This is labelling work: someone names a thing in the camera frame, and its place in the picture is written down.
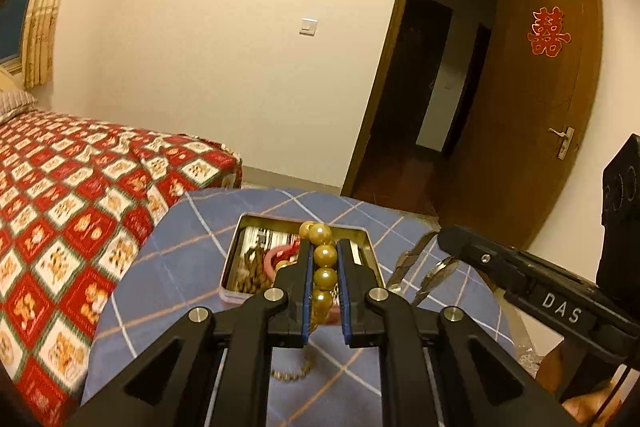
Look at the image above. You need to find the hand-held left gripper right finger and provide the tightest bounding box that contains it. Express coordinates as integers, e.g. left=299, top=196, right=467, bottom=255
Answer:
left=337, top=239, right=584, bottom=427

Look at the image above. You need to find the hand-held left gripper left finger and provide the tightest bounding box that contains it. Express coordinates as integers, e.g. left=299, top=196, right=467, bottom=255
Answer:
left=65, top=239, right=315, bottom=427

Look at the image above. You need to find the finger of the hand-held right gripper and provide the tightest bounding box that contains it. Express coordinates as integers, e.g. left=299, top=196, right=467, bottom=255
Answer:
left=437, top=225, right=602, bottom=292

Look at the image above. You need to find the gold bead necklace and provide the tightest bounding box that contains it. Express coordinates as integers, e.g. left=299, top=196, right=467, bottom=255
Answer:
left=275, top=221, right=346, bottom=334

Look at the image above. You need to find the silver wristwatch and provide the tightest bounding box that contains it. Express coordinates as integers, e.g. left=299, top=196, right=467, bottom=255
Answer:
left=387, top=230, right=461, bottom=308

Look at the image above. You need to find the pink bangle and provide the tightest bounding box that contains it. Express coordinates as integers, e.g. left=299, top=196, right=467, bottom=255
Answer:
left=262, top=242, right=304, bottom=281

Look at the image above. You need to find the brown wooden bead bracelet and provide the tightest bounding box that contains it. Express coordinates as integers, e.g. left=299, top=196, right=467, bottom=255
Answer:
left=234, top=244, right=276, bottom=296

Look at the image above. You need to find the pink metal tin box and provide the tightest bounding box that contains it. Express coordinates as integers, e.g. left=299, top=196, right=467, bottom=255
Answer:
left=218, top=212, right=387, bottom=306

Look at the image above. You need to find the blue plaid tablecloth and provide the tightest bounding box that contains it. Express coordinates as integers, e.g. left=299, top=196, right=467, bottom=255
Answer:
left=80, top=186, right=516, bottom=427

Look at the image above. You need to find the brown wooden door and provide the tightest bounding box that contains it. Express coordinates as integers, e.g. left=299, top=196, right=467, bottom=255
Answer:
left=434, top=0, right=604, bottom=254

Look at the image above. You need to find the red paper door decoration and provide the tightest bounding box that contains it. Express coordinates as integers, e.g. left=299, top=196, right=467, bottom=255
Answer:
left=526, top=6, right=572, bottom=58

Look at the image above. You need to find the red patterned bed blanket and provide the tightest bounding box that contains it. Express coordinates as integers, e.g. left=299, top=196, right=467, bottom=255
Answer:
left=0, top=109, right=245, bottom=427

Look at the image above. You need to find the striped pillow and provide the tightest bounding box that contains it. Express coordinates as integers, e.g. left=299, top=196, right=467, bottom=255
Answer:
left=0, top=87, right=39, bottom=124

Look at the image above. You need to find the narrow yellow floral curtain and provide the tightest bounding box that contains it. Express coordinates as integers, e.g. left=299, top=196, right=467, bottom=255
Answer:
left=22, top=0, right=84, bottom=90

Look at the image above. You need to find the window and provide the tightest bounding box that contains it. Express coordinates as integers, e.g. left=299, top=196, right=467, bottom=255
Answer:
left=0, top=0, right=42, bottom=64

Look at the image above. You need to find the metal door handle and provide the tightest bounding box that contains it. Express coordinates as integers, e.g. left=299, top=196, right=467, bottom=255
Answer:
left=547, top=125, right=575, bottom=160

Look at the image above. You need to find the black cable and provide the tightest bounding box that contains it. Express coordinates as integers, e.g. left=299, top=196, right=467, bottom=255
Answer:
left=594, top=364, right=632, bottom=427

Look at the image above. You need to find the brown wooden door frame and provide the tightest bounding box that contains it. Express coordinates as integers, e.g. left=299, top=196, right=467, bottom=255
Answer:
left=341, top=0, right=521, bottom=204

